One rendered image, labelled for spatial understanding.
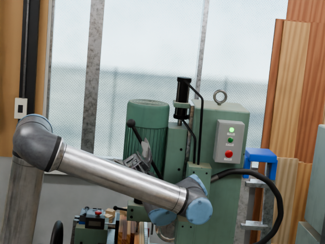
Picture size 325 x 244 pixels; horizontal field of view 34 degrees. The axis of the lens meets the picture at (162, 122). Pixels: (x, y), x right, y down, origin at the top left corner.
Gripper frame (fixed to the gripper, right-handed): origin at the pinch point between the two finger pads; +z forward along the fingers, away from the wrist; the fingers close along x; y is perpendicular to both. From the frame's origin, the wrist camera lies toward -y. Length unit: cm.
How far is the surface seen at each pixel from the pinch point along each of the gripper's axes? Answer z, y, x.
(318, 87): 69, -143, -105
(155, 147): -0.5, -7.9, -7.7
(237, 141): -16.8, -12.2, -36.4
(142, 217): -12.2, -27.8, 14.0
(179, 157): -6.0, -15.0, -13.8
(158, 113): 6.2, 0.8, -17.1
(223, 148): -16.5, -11.8, -30.5
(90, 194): 86, -124, 63
